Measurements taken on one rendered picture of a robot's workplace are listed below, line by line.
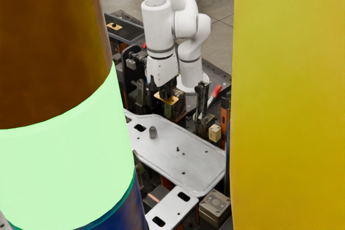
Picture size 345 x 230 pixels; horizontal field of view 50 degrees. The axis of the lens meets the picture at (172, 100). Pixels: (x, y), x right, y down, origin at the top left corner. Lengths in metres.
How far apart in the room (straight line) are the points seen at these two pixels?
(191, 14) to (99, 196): 0.92
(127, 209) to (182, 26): 0.89
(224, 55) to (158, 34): 2.75
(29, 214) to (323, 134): 0.15
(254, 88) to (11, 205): 0.14
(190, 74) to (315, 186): 1.76
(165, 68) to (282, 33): 0.96
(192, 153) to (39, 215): 1.24
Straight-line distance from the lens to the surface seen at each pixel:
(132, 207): 0.20
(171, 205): 1.25
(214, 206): 1.17
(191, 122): 1.96
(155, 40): 1.08
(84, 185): 0.16
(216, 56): 3.78
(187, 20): 1.05
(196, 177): 1.32
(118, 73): 1.74
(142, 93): 1.61
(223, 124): 1.39
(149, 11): 1.04
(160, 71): 1.13
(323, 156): 0.23
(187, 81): 2.02
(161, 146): 1.43
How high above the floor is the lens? 2.02
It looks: 39 degrees down
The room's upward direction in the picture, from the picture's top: 5 degrees counter-clockwise
